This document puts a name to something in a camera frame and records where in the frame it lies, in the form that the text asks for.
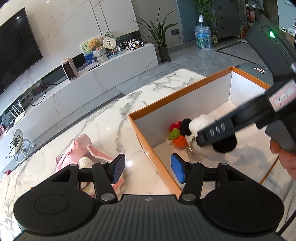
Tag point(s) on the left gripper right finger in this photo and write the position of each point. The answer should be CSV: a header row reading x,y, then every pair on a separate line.
x,y
191,174

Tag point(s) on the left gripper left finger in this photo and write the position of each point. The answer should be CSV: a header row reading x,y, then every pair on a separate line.
x,y
104,176

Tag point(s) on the cream knitted baby shoes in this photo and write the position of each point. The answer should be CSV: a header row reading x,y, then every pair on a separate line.
x,y
87,187

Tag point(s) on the black white panda plush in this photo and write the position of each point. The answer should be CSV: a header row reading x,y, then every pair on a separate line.
x,y
207,136

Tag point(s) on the pink fabric pouch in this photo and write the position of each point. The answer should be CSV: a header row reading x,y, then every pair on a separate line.
x,y
76,150

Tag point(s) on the person right hand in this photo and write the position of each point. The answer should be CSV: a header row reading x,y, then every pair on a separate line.
x,y
287,160

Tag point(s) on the crocheted carrot toy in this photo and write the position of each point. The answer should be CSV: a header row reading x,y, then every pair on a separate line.
x,y
175,136

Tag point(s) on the orange cardboard box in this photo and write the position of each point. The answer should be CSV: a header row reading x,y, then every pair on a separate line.
x,y
216,95

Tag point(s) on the white marble tv console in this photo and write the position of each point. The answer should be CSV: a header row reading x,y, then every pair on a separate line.
x,y
68,96

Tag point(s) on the blue water jug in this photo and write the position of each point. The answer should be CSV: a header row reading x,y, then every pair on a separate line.
x,y
203,35

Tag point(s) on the white wifi router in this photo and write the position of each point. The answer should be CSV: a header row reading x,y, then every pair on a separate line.
x,y
17,111

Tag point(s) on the dark grey drawer cabinet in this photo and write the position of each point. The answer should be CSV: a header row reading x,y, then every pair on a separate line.
x,y
228,15

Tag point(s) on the hanging green ivy plant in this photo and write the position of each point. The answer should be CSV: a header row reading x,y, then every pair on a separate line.
x,y
204,7

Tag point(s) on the brown teddy bear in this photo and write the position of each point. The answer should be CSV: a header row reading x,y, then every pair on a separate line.
x,y
93,44

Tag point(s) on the black white toy figures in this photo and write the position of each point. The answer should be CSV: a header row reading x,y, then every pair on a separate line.
x,y
132,44

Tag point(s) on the white round paper fan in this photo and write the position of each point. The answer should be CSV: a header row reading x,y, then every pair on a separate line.
x,y
108,41

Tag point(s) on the potted long-leaf plant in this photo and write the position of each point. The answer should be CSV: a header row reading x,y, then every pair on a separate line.
x,y
158,33

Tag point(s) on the black wall television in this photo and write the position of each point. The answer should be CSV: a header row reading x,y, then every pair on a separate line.
x,y
19,49

